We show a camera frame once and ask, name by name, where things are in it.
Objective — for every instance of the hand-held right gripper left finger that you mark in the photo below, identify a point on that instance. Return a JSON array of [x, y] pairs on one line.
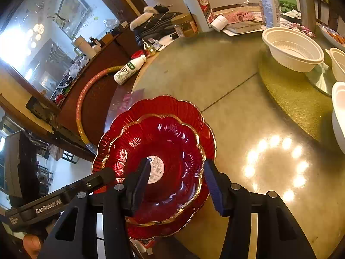
[[142, 179]]

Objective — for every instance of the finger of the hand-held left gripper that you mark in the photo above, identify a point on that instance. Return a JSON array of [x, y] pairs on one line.
[[97, 179]]

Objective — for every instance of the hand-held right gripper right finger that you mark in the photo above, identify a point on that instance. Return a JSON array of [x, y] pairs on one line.
[[215, 191]]

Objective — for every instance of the small red scalloped plate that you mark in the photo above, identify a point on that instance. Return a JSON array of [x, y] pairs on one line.
[[167, 140]]

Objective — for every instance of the large red scalloped plate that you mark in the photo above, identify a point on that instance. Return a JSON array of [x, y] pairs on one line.
[[167, 106]]

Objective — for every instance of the white disposable bowl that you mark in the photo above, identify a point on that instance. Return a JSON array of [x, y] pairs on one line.
[[338, 62], [293, 48], [339, 113]]

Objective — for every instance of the person's left hand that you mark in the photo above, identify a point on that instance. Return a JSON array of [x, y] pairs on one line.
[[31, 245]]

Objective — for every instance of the orange yellow hula hoop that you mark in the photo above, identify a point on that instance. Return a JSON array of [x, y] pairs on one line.
[[78, 113]]

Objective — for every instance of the white yogurt bottle green print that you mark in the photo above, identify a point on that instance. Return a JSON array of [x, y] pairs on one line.
[[126, 71]]

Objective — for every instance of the clear plastic bag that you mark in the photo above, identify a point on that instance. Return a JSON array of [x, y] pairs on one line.
[[78, 64]]

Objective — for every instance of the green glass turntable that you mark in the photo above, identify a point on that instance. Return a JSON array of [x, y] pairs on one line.
[[291, 91]]

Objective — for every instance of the gold ornament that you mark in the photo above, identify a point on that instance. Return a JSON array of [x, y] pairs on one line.
[[151, 50]]

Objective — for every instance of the white thermos jug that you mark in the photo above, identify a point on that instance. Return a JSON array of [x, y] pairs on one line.
[[83, 47]]

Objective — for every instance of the dark jacket with fur trim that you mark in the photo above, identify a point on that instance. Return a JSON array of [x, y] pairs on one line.
[[156, 24]]

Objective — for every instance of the jar with gold lid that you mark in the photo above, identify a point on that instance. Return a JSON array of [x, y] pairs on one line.
[[184, 25]]

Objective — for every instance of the grey book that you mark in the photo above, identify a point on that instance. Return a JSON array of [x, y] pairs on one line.
[[245, 25]]

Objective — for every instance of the small white cup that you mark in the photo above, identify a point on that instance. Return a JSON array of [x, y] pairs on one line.
[[219, 22]]

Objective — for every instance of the white liquor bottle red label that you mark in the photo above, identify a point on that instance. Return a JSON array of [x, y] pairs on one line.
[[198, 8]]

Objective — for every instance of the pink floral cloth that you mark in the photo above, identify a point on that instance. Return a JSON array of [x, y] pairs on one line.
[[299, 29]]

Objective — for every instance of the clear plastic bottle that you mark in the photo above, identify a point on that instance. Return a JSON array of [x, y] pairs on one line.
[[277, 10]]

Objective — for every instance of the white leaflet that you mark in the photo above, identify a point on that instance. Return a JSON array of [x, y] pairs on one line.
[[291, 13]]

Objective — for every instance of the plate of food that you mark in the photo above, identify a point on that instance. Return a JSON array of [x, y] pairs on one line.
[[335, 36]]

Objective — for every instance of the stainless steel thermos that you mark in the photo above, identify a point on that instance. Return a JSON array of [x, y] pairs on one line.
[[307, 5]]

